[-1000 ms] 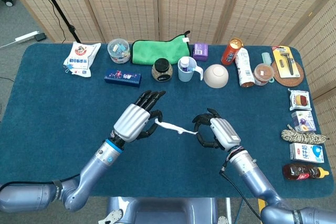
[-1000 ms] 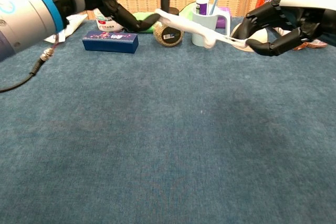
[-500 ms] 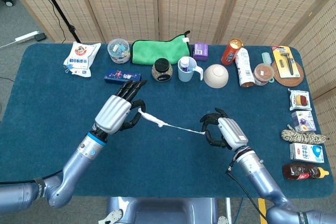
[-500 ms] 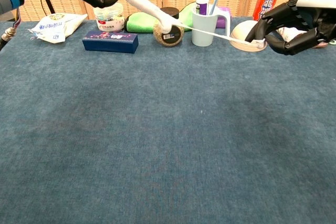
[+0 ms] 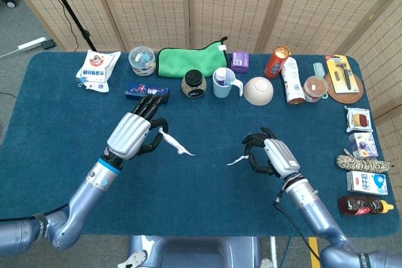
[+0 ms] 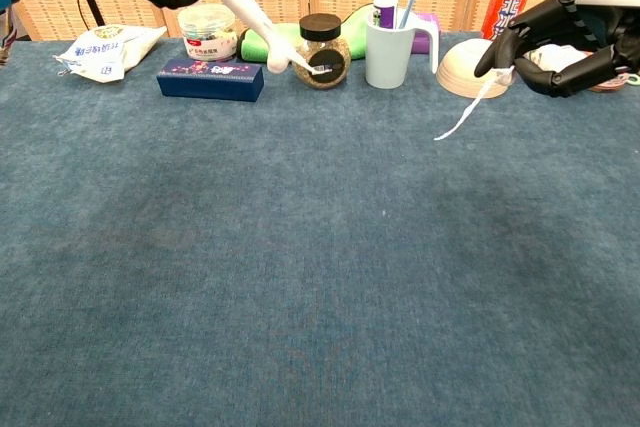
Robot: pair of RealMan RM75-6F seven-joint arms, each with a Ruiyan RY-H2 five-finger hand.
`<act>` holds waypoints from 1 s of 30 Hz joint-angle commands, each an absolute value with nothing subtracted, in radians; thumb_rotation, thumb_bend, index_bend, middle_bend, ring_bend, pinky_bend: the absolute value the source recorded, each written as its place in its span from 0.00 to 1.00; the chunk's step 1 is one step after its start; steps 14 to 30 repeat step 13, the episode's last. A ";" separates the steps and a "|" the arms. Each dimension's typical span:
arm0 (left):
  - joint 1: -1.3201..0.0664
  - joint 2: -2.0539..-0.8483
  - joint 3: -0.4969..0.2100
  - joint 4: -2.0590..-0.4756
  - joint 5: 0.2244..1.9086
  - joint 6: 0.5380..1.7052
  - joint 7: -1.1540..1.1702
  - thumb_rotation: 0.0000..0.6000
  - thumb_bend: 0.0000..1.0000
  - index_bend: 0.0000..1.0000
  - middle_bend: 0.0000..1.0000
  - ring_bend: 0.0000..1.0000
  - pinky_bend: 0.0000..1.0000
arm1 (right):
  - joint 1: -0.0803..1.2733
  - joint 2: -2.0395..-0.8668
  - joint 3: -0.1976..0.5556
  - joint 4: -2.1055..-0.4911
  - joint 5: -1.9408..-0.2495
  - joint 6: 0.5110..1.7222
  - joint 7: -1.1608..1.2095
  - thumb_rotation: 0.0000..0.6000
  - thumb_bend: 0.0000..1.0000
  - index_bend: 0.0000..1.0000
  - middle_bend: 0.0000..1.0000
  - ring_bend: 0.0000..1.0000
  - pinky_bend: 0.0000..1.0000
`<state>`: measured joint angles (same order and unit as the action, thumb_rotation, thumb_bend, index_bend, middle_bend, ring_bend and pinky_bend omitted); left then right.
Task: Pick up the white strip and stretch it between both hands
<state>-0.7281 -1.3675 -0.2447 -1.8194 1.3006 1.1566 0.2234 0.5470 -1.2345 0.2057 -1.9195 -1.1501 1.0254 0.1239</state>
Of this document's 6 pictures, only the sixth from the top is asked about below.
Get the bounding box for white plastic cylinder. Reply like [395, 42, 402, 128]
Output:
[206, 0, 332, 75]

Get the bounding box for white string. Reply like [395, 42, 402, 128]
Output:
[433, 66, 516, 142]

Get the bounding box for clear plastic tub of clips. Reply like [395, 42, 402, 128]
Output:
[177, 3, 239, 63]

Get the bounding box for white snack bag blue print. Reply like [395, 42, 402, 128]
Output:
[53, 24, 169, 84]

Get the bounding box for orange drink can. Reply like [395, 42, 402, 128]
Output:
[480, 0, 538, 42]

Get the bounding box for dark blue rectangular box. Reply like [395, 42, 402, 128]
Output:
[156, 57, 265, 103]

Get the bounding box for beige upturned bowl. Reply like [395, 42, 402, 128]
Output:
[435, 37, 512, 100]

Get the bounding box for glass jar black lid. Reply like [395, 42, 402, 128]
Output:
[292, 12, 352, 91]

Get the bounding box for purple box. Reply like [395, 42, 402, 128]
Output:
[410, 11, 442, 55]

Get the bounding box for light blue toothbrush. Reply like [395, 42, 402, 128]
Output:
[396, 0, 422, 30]

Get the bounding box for green microfibre towel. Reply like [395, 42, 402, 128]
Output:
[238, 9, 372, 62]

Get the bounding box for blue table mat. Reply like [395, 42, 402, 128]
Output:
[0, 29, 640, 427]

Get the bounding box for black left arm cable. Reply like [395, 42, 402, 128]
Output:
[0, 7, 22, 68]

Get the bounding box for light blue handled cup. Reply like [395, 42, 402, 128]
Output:
[365, 9, 441, 91]

